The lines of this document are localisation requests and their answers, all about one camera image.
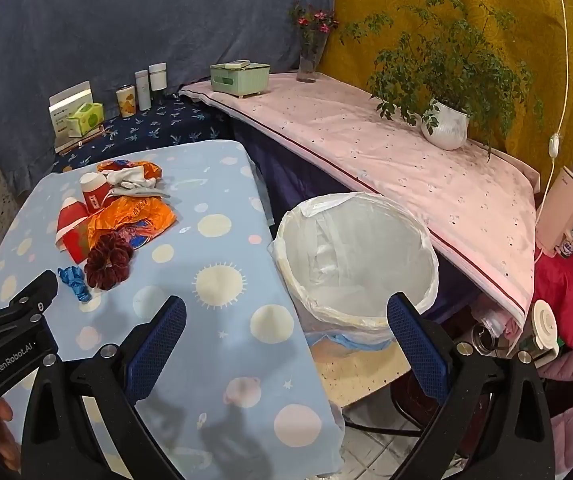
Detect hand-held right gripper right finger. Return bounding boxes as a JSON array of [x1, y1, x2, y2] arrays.
[[387, 292, 557, 480]]

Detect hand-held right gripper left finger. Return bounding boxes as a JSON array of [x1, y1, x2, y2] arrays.
[[20, 295, 190, 480]]

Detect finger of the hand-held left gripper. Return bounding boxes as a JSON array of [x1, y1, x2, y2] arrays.
[[9, 270, 60, 313]]

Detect blue wrapper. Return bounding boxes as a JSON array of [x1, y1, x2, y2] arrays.
[[57, 266, 92, 303]]

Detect red and white paper packet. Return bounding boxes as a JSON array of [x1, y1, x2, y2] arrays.
[[56, 197, 92, 263]]

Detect maroon scrunchie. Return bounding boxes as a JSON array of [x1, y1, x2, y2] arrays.
[[84, 234, 134, 291]]

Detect white-lined waste bin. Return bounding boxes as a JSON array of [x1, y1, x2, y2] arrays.
[[266, 191, 440, 356]]

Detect red and white paper cup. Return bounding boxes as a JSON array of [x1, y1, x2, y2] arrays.
[[80, 172, 112, 213]]

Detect orange plastic bag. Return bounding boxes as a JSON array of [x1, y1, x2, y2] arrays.
[[86, 196, 177, 251]]

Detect person's left hand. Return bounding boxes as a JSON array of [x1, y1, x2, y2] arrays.
[[0, 397, 20, 468]]

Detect glass jar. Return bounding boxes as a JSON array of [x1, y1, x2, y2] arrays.
[[471, 307, 505, 358]]

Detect white round-capped bottle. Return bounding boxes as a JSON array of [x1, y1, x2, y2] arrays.
[[519, 300, 563, 368]]

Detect white crumpled cloth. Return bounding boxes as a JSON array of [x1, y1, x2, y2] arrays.
[[101, 166, 160, 191]]

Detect wooden stand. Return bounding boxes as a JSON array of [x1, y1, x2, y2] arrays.
[[55, 125, 113, 157]]

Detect red cloth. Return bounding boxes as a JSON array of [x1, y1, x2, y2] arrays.
[[533, 250, 573, 348]]

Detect light blue planet tablecloth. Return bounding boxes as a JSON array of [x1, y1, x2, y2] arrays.
[[0, 139, 347, 480]]

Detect orange snack wrapper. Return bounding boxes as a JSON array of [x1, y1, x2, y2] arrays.
[[97, 159, 164, 183]]

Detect green tissue pack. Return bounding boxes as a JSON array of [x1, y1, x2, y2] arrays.
[[66, 102, 104, 136]]

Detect white cardboard box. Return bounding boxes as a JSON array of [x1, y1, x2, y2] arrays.
[[48, 81, 92, 137]]

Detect pink white device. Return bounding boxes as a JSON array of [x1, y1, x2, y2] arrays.
[[537, 165, 573, 259]]

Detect yellow printed can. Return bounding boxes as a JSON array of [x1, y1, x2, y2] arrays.
[[116, 85, 135, 119]]

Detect dark blue floral cloth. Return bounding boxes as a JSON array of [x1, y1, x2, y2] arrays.
[[51, 92, 232, 173]]

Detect dark purple cloth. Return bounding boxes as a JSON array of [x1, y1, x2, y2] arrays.
[[231, 117, 482, 321]]

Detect pink cloth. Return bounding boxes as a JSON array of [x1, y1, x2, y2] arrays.
[[179, 72, 541, 326]]

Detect green plant in white pot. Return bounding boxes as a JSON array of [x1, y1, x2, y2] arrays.
[[339, 0, 545, 161]]

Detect white tube bottle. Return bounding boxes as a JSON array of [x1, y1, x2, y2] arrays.
[[135, 70, 152, 111]]

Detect white jar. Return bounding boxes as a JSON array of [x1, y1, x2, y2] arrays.
[[148, 62, 168, 92]]

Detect mint green tissue box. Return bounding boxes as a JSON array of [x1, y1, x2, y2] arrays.
[[210, 60, 271, 98]]

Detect grey-blue backdrop cloth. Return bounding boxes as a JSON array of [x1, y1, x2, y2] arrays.
[[0, 0, 337, 196]]

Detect glass vase with red flowers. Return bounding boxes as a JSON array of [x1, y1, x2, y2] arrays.
[[289, 2, 340, 84]]

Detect white cable with switch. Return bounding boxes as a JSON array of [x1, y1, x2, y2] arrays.
[[534, 0, 567, 266]]

